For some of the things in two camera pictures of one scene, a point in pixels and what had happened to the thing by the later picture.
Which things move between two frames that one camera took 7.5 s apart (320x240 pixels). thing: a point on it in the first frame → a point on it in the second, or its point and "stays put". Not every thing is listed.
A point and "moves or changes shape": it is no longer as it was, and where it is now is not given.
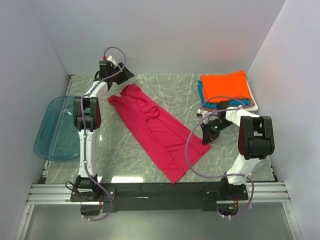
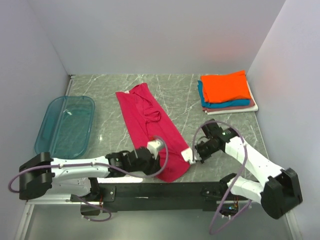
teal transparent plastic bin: (58, 138) stays put
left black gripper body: (117, 77) → (149, 165)
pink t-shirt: (172, 145) moves or changes shape
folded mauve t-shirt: (251, 104) stays put
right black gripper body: (214, 128) → (205, 149)
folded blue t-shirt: (214, 105) stays put
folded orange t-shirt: (219, 87) stays put
